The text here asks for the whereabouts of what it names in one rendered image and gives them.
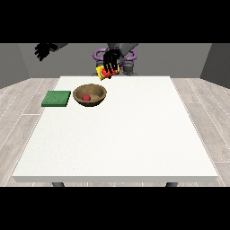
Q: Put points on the green square pad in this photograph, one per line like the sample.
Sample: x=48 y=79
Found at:
x=56 y=98

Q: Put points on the small red ball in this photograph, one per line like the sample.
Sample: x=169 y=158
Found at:
x=86 y=97

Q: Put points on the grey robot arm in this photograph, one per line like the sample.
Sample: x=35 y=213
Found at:
x=123 y=47
x=60 y=45

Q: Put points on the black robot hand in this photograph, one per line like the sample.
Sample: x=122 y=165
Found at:
x=43 y=49
x=111 y=61

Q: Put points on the yellow cup with melon print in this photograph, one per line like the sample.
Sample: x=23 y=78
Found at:
x=101 y=74

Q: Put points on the brown wooden bowl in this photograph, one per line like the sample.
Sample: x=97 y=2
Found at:
x=90 y=95

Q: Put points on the dark table leg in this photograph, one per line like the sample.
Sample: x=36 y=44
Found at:
x=172 y=184
x=58 y=184

